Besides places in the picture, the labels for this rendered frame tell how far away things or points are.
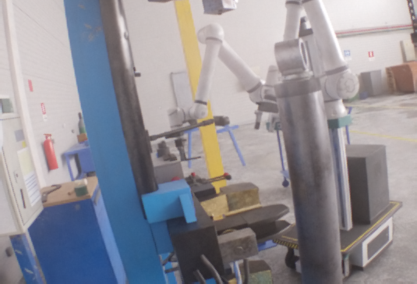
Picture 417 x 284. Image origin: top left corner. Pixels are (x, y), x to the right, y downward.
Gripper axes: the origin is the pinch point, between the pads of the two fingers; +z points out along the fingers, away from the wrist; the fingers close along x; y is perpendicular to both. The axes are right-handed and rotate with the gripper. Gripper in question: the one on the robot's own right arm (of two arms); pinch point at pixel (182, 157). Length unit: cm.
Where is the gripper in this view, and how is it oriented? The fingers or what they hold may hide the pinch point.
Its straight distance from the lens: 251.7
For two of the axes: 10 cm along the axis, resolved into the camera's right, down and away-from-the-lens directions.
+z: 2.0, 9.7, 1.0
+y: 9.8, -1.9, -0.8
